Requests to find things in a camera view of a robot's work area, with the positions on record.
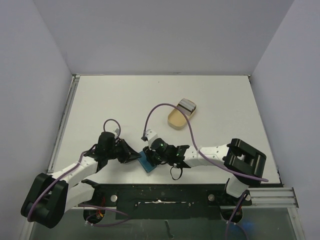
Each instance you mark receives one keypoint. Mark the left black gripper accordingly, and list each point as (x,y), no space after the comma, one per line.
(126,150)

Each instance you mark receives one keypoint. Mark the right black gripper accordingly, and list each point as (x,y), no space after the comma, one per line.
(150,156)

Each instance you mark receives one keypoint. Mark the blue card holder wallet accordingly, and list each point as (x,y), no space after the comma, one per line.
(148,165)

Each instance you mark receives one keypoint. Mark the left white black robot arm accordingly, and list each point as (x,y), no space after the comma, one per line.
(51,195)

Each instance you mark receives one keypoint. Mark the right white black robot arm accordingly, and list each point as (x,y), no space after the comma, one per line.
(245,162)

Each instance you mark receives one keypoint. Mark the stack of cards in tray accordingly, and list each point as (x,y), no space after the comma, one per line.
(187,106)

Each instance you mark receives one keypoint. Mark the tan oval wooden tray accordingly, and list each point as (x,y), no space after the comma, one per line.
(176,120)

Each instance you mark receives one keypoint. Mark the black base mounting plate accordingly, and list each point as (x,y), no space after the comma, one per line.
(164,201)

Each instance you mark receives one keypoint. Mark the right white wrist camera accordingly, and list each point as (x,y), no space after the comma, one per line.
(149,136)

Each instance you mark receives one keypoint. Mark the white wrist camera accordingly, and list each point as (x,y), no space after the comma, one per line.
(149,136)
(117,133)

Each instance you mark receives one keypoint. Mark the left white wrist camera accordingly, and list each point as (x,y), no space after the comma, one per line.
(117,133)

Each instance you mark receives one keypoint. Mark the left aluminium rail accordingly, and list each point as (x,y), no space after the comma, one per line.
(63,123)

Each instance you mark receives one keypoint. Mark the aluminium rail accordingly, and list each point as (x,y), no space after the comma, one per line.
(63,123)
(273,197)

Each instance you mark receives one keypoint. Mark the right aluminium rail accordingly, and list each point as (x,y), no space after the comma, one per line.
(273,197)

